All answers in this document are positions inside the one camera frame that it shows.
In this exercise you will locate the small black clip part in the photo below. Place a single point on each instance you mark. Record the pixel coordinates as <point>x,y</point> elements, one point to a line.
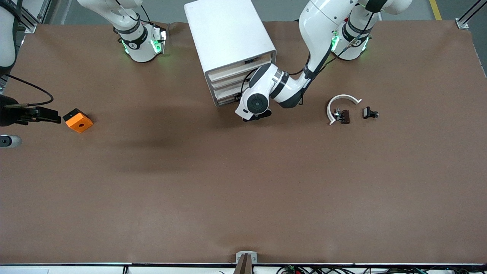
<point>368,113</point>

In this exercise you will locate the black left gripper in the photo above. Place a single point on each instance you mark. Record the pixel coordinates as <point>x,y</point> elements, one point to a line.
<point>236,97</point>

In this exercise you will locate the small brown connector part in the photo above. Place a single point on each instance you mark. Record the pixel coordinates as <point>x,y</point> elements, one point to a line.
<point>344,116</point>

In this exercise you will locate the orange and black block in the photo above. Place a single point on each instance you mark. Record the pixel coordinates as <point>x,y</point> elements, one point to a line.
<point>79,121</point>

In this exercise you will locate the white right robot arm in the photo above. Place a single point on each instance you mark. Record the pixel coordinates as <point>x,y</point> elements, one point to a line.
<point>133,42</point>

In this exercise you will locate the grey metal bracket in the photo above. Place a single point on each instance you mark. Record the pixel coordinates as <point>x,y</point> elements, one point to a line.
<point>246,254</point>

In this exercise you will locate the brown table cover sheet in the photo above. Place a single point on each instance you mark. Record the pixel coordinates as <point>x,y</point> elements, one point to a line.
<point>243,190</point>

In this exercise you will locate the aluminium frame profile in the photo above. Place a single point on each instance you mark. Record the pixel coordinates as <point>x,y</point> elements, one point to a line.
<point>36,19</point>
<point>466,21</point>

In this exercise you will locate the small dark electronic part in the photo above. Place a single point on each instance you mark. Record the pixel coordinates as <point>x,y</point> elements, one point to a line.
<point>254,60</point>

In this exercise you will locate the white table edge rail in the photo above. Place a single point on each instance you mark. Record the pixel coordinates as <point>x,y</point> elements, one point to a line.
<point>76,269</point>

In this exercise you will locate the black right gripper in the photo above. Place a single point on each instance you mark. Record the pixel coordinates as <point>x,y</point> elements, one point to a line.
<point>8,115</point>

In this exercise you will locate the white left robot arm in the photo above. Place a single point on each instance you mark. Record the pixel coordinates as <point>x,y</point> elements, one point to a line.
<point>323,23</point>

